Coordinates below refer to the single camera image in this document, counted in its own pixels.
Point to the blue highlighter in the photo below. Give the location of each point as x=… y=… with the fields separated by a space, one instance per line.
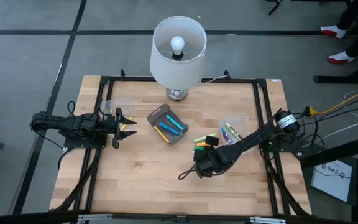
x=169 y=128

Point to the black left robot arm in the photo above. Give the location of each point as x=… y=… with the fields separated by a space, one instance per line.
x=61 y=123

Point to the green thin marker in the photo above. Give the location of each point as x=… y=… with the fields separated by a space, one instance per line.
x=232 y=129

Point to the purple thin marker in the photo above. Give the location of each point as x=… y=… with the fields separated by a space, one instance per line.
x=228 y=139

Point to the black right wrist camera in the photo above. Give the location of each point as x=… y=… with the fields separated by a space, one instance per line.
x=212 y=140

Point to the silver metal bracket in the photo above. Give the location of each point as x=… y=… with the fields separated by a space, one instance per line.
x=267 y=220
x=95 y=218

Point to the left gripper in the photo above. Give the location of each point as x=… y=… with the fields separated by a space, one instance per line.
x=109 y=124

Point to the teal highlighter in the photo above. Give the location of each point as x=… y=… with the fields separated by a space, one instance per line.
x=175 y=122

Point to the white shade table lamp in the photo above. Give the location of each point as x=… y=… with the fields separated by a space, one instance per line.
x=176 y=71

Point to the yellow highlighter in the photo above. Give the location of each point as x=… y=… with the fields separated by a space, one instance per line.
x=161 y=134
x=202 y=144

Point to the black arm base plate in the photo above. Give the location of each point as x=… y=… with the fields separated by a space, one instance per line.
x=294 y=147
x=82 y=143

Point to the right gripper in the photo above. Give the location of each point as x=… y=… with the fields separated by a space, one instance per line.
x=211 y=160

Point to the blue thin marker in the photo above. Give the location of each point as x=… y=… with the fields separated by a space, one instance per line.
x=224 y=133

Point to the white light bulb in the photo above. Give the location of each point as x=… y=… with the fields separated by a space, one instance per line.
x=177 y=43

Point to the clear plastic bin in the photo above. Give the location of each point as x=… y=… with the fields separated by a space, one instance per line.
x=241 y=119
x=126 y=104

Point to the white printed paper sheet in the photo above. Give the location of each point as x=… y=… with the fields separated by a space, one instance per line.
x=331 y=183

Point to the person's red white shoe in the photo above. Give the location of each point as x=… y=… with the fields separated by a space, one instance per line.
x=340 y=58
x=333 y=31

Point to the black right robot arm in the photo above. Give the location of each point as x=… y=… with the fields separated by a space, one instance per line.
x=253 y=138

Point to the grey translucent plastic bin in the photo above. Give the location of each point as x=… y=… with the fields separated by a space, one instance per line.
x=157 y=116

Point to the black slanted metal bar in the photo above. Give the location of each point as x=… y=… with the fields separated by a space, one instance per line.
x=337 y=152

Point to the black crossbar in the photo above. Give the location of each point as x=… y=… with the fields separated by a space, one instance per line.
x=26 y=217

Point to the small white table sticker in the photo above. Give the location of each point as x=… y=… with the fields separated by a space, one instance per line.
x=276 y=80

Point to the black furniture foot bar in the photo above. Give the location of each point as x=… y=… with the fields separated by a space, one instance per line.
x=340 y=79

